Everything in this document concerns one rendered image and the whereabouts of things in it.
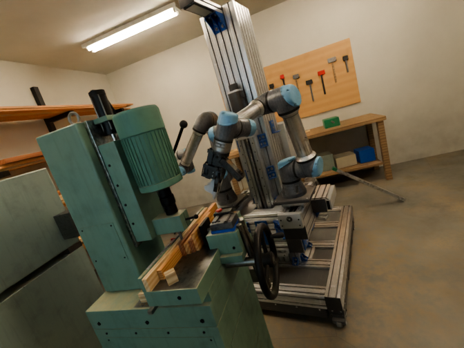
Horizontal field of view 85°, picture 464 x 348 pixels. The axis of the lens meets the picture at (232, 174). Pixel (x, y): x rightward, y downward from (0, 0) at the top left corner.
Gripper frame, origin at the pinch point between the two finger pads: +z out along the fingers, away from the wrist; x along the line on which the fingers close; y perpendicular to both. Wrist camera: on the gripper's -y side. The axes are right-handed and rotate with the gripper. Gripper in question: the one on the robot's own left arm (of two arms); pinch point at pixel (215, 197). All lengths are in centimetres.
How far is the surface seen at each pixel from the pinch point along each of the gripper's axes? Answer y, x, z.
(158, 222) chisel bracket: 18.8, 11.3, 13.7
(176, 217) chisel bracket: 11.4, 11.3, 8.7
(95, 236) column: 42, 19, 25
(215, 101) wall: 110, -322, -8
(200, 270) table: -5.9, 24.0, 17.4
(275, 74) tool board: 26, -325, -68
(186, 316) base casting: -5.7, 29.8, 33.8
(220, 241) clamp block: -8.2, 10.5, 12.7
